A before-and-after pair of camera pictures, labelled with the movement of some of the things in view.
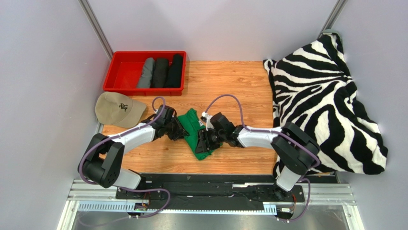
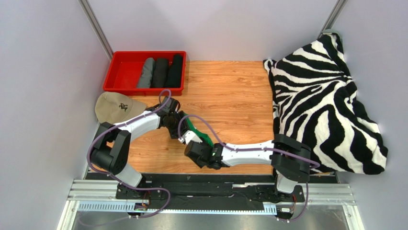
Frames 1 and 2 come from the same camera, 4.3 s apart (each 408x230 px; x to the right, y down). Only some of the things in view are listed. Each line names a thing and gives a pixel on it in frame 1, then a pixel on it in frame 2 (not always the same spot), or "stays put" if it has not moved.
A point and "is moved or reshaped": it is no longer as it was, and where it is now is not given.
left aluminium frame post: (92, 18) stays put
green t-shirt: (189, 121) is moved or reshaped
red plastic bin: (125, 70) stays put
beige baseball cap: (114, 108) stays put
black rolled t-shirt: (173, 78) stays put
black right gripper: (206, 140) to (194, 139)
